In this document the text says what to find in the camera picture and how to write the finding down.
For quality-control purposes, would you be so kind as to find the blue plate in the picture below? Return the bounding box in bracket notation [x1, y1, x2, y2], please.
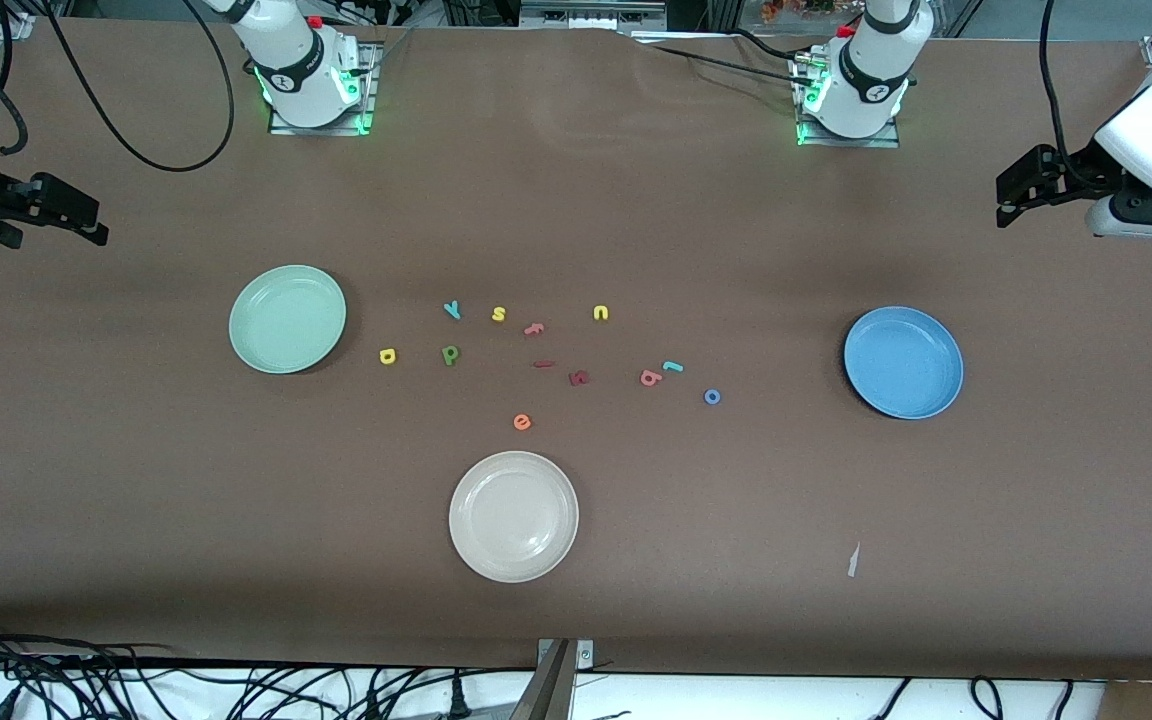
[843, 306, 965, 420]

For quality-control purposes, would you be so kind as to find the light green plate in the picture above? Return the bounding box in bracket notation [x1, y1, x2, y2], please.
[228, 264, 348, 375]

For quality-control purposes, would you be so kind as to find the brown table cover sheet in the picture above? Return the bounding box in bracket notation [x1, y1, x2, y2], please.
[0, 15, 1152, 683]

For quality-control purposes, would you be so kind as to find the grey metal box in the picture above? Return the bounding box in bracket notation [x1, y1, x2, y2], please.
[519, 0, 669, 31]

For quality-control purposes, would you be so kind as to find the beige plate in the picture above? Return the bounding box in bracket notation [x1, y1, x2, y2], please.
[448, 451, 580, 584]

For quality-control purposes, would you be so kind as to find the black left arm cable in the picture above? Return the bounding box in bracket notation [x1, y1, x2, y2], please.
[1036, 0, 1087, 186]

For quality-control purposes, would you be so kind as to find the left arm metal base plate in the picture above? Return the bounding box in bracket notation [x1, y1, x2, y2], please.
[791, 50, 902, 149]

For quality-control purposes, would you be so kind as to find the black base cable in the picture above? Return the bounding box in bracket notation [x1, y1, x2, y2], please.
[636, 28, 817, 93]

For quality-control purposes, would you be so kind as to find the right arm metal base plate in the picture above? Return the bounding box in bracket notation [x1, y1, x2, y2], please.
[268, 40, 382, 136]

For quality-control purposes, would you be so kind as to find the black cable tangle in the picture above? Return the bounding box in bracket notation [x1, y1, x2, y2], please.
[0, 615, 537, 720]

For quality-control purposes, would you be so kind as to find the metal corner bracket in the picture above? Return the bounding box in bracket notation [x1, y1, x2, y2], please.
[536, 638, 595, 673]

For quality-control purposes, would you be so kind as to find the grey camera stand pole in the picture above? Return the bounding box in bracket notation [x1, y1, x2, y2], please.
[506, 642, 577, 720]

